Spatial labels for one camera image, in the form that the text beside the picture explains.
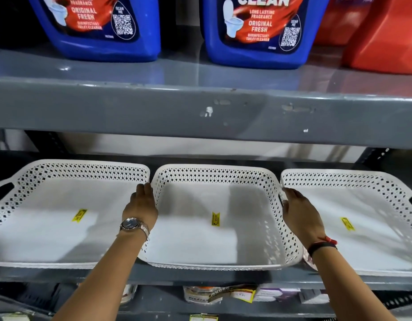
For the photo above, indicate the person's left thumb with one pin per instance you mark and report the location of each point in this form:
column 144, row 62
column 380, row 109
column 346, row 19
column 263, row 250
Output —
column 151, row 197

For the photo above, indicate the grey metal shelf board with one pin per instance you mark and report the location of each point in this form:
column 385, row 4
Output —
column 206, row 277
column 159, row 110

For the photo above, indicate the person's left hand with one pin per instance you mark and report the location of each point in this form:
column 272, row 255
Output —
column 140, row 207

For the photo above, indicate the person's right thumb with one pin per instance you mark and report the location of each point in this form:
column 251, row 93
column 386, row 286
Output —
column 285, row 203

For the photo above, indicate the person's left forearm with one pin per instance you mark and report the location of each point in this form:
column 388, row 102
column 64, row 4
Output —
column 102, row 280

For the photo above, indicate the silver wristwatch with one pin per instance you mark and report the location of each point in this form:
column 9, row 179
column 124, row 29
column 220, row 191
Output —
column 132, row 224

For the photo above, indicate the black shelf upright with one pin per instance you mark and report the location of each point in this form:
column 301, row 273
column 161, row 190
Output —
column 371, row 158
column 47, row 143

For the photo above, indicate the red plastic jug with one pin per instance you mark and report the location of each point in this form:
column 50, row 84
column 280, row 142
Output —
column 336, row 19
column 386, row 40

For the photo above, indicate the white and purple box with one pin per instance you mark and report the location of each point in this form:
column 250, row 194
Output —
column 276, row 294

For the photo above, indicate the yellow price sticker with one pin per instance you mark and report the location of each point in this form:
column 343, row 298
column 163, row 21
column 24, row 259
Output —
column 215, row 219
column 79, row 215
column 347, row 223

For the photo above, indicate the black wristband with red thread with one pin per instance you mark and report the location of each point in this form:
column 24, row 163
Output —
column 321, row 245

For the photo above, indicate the yellow shelf tag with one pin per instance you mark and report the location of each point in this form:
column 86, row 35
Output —
column 203, row 318

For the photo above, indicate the white container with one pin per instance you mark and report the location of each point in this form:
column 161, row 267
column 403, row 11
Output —
column 128, row 293

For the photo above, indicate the person's right hand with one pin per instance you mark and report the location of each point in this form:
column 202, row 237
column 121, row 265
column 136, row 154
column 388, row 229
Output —
column 301, row 218

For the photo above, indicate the white and grey box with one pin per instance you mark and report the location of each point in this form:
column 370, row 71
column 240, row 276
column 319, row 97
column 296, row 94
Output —
column 313, row 296

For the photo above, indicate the blue toilet cleaner jug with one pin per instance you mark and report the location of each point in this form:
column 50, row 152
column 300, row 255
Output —
column 102, row 40
column 259, row 46

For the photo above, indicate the white perforated plastic tray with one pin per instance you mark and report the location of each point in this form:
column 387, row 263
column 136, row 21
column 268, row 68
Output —
column 45, row 237
column 199, row 244
column 370, row 244

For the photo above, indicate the person's right forearm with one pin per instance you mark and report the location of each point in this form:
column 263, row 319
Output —
column 346, row 287

